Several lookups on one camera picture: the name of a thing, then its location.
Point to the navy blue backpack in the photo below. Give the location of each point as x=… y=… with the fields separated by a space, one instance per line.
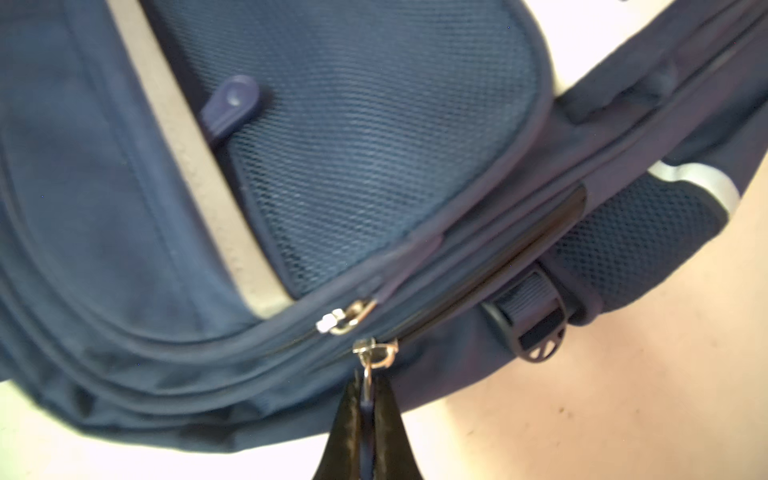
x=210 y=209

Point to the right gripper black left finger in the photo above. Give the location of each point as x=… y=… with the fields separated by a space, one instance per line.
x=341 y=456

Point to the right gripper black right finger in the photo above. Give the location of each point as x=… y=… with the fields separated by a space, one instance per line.
x=393 y=456

